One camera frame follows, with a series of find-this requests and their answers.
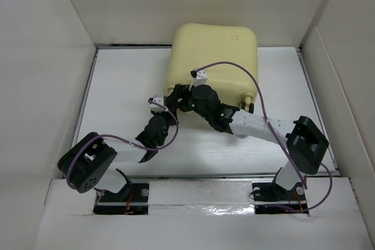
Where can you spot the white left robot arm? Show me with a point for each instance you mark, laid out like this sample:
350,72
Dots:
84,165

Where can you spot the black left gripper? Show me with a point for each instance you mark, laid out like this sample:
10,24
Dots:
163,113

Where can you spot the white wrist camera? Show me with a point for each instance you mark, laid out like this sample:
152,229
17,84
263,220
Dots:
199,78
157,103

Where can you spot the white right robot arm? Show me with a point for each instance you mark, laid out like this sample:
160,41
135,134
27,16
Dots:
302,140

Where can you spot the yellow suitcase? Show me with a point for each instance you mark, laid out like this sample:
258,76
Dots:
230,55

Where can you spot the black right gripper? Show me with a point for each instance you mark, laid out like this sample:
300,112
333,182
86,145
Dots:
180,91

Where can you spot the metal base rail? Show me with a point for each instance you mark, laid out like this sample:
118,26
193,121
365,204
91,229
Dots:
201,197

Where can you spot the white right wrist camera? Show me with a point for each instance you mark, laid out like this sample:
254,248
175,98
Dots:
199,78

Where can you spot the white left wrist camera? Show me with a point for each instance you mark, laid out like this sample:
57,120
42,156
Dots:
157,103

